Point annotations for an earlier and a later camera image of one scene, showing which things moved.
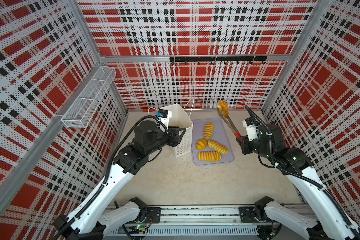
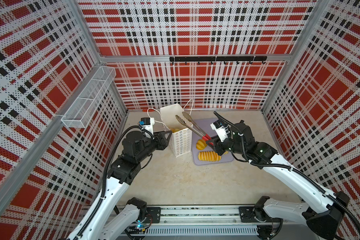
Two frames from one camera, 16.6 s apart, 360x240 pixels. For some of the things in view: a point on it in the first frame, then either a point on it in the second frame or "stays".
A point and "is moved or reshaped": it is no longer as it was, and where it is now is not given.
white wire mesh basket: (82, 110) stays
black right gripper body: (248, 148) -> (221, 148)
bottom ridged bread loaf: (209, 156) stays
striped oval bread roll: (208, 130) is moved or reshaped
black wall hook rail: (250, 59) stays
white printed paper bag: (181, 117) stays
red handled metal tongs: (223, 110) -> (204, 136)
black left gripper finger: (178, 133) -> (165, 137)
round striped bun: (201, 144) stays
